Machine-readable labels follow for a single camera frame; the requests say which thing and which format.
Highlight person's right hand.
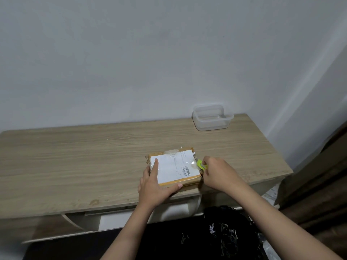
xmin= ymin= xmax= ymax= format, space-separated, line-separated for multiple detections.
xmin=202 ymin=156 xmax=246 ymax=193

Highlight person's left hand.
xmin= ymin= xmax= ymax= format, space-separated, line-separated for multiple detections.
xmin=137 ymin=159 xmax=183 ymax=210

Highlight brown taped parcel white label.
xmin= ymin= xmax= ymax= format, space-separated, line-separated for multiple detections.
xmin=146 ymin=147 xmax=204 ymax=189

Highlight person's right forearm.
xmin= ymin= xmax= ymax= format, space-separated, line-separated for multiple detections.
xmin=227 ymin=179 xmax=342 ymax=260

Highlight person's left forearm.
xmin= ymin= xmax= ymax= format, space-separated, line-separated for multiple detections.
xmin=100 ymin=201 xmax=159 ymax=260

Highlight wooden desk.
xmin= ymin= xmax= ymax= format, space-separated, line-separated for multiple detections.
xmin=0 ymin=114 xmax=294 ymax=244

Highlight clear plastic container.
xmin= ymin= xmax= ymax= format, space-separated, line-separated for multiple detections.
xmin=192 ymin=103 xmax=234 ymax=131

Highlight person's black printed shirt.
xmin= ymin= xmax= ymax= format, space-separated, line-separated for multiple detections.
xmin=136 ymin=205 xmax=265 ymax=260

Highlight brown curtain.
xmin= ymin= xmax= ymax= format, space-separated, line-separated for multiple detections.
xmin=277 ymin=120 xmax=347 ymax=259

